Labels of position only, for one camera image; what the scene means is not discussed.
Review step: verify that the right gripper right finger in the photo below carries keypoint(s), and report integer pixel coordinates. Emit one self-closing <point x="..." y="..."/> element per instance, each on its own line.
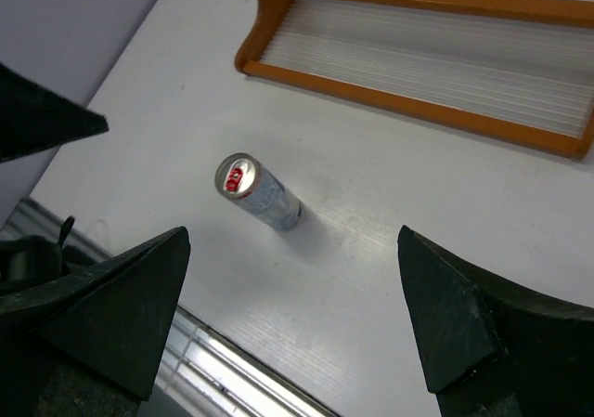
<point x="489" y="346"/>

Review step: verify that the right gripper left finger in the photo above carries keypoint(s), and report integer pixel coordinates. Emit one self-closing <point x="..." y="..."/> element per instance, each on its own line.
<point x="89" y="343"/>

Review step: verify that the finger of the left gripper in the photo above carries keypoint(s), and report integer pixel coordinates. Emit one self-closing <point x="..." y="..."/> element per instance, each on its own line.
<point x="34" y="119"/>

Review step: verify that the silver energy can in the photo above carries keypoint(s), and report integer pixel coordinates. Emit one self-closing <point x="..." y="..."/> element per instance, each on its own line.
<point x="245" y="182"/>

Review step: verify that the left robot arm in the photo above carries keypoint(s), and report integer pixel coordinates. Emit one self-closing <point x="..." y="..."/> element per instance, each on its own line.
<point x="32" y="260"/>

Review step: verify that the wooden three-tier shelf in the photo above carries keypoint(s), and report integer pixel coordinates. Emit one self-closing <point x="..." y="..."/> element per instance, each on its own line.
<point x="516" y="70"/>

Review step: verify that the aluminium front rail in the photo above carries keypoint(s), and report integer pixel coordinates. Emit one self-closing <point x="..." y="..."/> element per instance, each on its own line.
<point x="208" y="375"/>

